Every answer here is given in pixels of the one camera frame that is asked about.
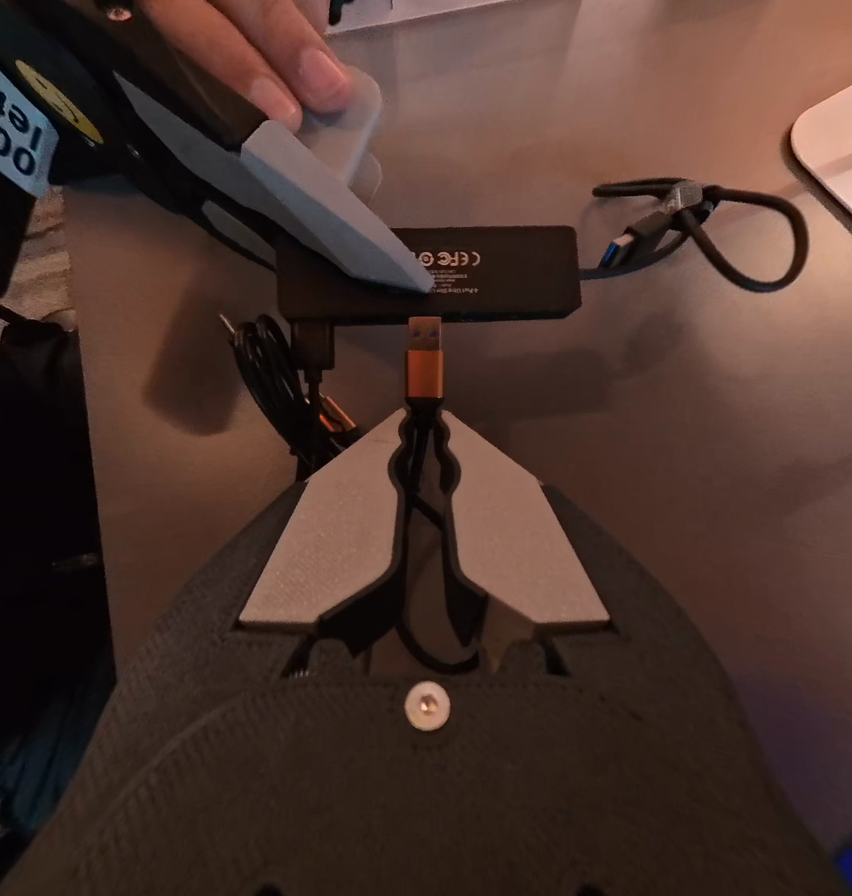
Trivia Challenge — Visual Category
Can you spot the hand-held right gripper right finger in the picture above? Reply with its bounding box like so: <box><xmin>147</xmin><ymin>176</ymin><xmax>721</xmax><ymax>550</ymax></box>
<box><xmin>436</xmin><ymin>409</ymin><xmax>612</xmax><ymax>673</ymax></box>

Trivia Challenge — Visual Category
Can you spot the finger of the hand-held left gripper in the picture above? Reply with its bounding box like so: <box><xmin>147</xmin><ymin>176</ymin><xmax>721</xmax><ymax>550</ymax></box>
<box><xmin>114</xmin><ymin>73</ymin><xmax>434</xmax><ymax>295</ymax></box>
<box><xmin>201</xmin><ymin>199</ymin><xmax>287</xmax><ymax>270</ymax></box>

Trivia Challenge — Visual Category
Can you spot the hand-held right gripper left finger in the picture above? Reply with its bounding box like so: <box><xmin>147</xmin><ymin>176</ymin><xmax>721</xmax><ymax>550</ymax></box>
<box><xmin>237</xmin><ymin>408</ymin><xmax>409</xmax><ymax>652</ymax></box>

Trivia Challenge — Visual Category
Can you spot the black usb cable bundle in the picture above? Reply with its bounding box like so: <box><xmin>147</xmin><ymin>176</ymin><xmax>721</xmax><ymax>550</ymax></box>
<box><xmin>219</xmin><ymin>313</ymin><xmax>337</xmax><ymax>484</ymax></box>

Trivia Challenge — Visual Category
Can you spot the black cable orange plug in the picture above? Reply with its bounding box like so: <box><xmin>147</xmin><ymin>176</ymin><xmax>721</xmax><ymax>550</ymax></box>
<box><xmin>396</xmin><ymin>315</ymin><xmax>482</xmax><ymax>676</ymax></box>

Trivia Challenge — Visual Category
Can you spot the black usb hub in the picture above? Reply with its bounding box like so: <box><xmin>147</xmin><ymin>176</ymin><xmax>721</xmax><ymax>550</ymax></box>
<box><xmin>278</xmin><ymin>225</ymin><xmax>582</xmax><ymax>326</ymax></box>

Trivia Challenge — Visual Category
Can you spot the orange usb plug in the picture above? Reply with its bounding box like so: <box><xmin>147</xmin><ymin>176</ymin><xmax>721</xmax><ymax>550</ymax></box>
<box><xmin>317</xmin><ymin>395</ymin><xmax>360</xmax><ymax>438</ymax></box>

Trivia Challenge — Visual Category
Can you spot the person's left hand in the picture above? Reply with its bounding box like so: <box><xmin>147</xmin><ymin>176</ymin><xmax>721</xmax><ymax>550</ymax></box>
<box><xmin>142</xmin><ymin>0</ymin><xmax>350</xmax><ymax>130</ymax></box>

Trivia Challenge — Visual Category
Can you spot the person's black clothing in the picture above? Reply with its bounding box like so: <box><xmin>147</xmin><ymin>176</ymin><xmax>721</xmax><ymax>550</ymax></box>
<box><xmin>0</xmin><ymin>189</ymin><xmax>115</xmax><ymax>841</ymax></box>

